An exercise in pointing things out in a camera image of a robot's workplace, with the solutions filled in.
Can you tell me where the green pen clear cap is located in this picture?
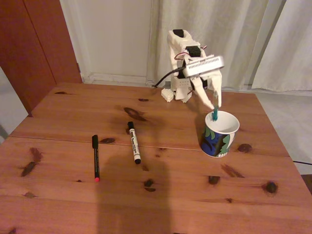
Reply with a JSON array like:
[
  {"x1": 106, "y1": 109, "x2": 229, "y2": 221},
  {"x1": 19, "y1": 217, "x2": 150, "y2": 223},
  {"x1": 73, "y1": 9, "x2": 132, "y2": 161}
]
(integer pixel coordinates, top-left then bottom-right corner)
[{"x1": 211, "y1": 89, "x2": 220, "y2": 121}]

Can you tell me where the white marker black cap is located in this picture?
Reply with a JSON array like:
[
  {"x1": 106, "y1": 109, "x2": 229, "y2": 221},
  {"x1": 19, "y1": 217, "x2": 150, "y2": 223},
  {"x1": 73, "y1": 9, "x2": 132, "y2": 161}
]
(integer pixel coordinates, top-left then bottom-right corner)
[{"x1": 127, "y1": 121, "x2": 142, "y2": 165}]

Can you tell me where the thin black pen red end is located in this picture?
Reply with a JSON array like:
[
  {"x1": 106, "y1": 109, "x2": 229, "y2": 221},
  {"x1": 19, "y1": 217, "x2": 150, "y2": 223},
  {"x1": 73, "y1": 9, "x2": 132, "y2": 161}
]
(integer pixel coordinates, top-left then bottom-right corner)
[{"x1": 92, "y1": 135, "x2": 100, "y2": 183}]

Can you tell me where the white curtain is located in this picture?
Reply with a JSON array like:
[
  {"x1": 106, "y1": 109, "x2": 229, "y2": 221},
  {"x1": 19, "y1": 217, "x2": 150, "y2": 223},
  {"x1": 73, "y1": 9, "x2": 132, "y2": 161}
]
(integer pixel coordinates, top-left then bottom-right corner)
[
  {"x1": 148, "y1": 0, "x2": 286, "y2": 91},
  {"x1": 251, "y1": 0, "x2": 312, "y2": 93}
]

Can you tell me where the white mug blue green print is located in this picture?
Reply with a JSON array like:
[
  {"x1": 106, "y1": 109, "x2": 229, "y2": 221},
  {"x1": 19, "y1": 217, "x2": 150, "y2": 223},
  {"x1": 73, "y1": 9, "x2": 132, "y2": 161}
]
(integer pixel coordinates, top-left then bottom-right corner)
[{"x1": 200, "y1": 111, "x2": 241, "y2": 158}]

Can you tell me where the brown wooden door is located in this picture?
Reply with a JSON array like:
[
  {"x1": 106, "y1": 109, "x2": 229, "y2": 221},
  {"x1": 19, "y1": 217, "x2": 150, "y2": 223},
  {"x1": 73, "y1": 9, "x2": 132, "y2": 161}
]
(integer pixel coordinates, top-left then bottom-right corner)
[{"x1": 0, "y1": 0, "x2": 83, "y2": 117}]

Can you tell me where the silver oval camera box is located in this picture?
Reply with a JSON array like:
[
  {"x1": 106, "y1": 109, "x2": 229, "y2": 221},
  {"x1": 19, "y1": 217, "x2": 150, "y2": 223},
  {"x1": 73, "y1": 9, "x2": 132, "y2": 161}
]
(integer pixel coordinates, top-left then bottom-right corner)
[{"x1": 182, "y1": 55, "x2": 225, "y2": 78}]

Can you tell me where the black camera cable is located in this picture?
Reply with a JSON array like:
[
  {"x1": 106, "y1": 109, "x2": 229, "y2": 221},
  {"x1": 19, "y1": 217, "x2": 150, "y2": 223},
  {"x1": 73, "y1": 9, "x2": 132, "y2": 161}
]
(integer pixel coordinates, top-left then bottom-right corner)
[{"x1": 152, "y1": 67, "x2": 186, "y2": 88}]

